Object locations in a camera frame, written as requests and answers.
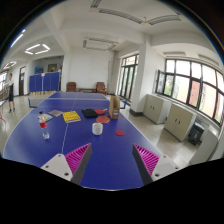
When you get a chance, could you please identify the near beige cabinet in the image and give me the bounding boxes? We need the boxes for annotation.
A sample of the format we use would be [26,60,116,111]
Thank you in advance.
[164,104,196,141]

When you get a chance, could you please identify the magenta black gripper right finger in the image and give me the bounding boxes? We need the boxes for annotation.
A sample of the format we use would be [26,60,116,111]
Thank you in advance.
[132,144,180,185]

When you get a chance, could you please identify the brown armchair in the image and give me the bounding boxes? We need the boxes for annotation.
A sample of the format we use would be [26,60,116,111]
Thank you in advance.
[66,82,77,92]
[96,82,107,95]

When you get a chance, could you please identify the yellow book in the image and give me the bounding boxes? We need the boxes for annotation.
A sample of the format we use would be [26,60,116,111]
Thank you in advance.
[63,111,81,123]

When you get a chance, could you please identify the brown cardboard box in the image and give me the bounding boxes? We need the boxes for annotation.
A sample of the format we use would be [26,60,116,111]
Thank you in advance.
[109,96,120,119]

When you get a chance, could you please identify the left brown armchair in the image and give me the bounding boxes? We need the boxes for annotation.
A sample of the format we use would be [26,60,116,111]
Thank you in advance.
[66,82,77,92]

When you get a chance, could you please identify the red round coaster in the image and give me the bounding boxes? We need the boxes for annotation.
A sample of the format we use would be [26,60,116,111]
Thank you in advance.
[115,130,125,136]

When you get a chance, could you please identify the right brown armchair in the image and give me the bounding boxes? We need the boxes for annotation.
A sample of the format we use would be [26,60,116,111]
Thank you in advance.
[96,82,107,95]

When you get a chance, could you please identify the colourful small booklet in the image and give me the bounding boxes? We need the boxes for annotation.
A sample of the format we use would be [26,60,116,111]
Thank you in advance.
[38,114,53,122]

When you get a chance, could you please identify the white cup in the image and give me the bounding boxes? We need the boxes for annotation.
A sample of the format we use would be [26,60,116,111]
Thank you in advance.
[92,123,103,135]

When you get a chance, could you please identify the black paddle case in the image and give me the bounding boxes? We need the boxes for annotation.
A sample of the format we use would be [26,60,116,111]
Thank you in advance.
[82,109,98,117]

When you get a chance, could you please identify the beige cabinet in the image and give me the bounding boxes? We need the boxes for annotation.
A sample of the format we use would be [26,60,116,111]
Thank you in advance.
[164,104,196,141]
[143,95,171,124]

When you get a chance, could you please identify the blue folding partition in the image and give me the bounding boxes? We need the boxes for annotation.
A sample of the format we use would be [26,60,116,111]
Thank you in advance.
[29,72,60,92]

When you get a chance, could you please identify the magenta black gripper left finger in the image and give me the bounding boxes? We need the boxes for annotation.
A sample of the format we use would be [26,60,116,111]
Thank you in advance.
[42,143,92,185]

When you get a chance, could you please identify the clear water bottle red label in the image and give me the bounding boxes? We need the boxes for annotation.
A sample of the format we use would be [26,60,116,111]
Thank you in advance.
[39,111,50,140]

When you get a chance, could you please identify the red table tennis paddle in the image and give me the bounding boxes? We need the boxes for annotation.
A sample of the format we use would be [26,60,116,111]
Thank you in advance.
[96,116,110,124]
[95,108,107,115]

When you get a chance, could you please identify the far beige cabinet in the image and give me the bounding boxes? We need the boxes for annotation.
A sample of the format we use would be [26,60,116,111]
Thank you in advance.
[143,95,171,124]

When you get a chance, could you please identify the black bin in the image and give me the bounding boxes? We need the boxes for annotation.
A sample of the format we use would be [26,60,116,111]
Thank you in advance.
[188,122,204,145]

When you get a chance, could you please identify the low wooden coffee table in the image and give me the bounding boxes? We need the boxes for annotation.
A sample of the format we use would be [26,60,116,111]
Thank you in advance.
[79,88,96,93]

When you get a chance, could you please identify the person in dark shorts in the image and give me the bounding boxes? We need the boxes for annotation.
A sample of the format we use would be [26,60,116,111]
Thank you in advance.
[9,73,15,113]

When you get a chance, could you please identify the grey pink booklet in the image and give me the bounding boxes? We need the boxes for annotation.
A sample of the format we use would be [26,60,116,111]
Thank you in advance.
[49,110,63,117]

